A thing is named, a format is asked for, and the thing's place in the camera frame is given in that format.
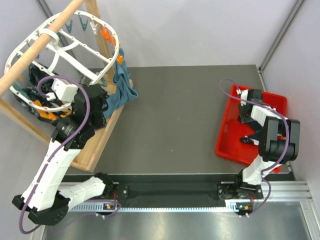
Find wooden round rod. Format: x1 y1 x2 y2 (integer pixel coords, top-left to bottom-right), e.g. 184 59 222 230
0 0 84 97

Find navy sock with yellow tag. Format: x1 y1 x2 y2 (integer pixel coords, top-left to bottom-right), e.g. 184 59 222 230
239 132 262 146

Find wooden rack frame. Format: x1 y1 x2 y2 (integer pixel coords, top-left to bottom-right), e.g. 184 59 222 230
4 8 124 172

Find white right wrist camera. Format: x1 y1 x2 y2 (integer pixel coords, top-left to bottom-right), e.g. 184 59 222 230
236 89 249 101

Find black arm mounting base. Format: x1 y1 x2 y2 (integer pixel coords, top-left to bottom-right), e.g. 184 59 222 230
72 173 264 218

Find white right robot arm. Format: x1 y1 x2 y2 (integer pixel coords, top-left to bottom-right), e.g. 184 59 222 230
233 89 300 198

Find teal blue garment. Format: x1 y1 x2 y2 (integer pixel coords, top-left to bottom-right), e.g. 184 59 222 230
103 48 139 119

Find white round clip hanger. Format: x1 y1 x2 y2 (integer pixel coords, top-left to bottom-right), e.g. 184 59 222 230
4 10 125 121

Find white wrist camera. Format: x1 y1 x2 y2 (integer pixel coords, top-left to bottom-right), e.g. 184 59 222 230
45 78 79 103
236 89 249 101

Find red plastic bin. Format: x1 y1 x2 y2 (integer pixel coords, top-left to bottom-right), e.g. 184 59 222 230
215 91 288 167

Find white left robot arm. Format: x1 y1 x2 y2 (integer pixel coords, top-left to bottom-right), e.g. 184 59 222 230
12 84 114 226

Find dark leaf-print shorts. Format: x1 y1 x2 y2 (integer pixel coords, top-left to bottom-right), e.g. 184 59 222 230
13 64 74 126

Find aluminium rail frame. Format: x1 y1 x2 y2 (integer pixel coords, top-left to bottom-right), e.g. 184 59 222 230
31 180 320 240

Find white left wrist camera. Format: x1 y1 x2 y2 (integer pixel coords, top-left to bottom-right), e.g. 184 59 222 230
45 78 79 103

